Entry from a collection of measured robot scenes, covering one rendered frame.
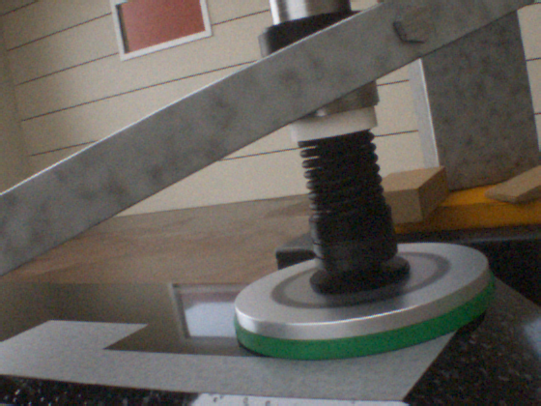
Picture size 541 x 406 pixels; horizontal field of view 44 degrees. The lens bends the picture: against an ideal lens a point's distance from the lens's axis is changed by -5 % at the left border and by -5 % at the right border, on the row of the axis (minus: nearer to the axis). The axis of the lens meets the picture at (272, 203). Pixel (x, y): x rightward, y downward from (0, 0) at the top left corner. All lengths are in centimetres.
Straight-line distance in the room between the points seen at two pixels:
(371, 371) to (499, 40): 87
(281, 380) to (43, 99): 913
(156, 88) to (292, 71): 776
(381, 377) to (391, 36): 24
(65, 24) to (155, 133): 873
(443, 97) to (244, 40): 641
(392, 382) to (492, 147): 84
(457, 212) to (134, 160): 71
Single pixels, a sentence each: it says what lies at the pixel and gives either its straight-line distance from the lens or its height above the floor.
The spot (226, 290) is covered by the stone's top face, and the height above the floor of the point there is 80.
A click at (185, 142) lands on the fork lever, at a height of 97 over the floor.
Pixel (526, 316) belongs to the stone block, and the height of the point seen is 78.
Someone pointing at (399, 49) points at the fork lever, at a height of 101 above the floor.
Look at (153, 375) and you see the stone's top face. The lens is 53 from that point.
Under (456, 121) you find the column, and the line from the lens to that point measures 122.
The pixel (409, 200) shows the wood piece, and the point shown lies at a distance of 102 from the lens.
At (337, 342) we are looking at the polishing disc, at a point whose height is 82.
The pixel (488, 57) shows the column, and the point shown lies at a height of 100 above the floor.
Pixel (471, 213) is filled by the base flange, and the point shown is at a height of 77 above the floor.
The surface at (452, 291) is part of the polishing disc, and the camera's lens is 50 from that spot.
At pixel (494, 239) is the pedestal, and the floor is 74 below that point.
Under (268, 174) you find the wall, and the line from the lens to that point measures 758.
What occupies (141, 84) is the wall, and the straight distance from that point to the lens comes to 838.
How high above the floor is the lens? 98
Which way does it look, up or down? 8 degrees down
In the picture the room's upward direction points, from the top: 11 degrees counter-clockwise
